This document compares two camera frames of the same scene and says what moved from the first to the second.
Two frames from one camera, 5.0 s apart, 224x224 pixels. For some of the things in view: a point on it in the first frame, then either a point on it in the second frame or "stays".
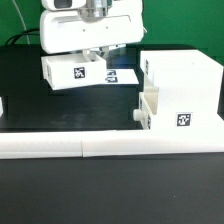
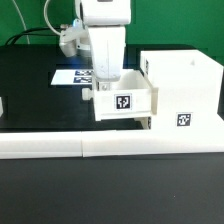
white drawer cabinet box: (190, 90) stays
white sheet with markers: (121, 77) to (73, 77)
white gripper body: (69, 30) to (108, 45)
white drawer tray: (74, 71) to (132, 97)
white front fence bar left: (41, 145) stays
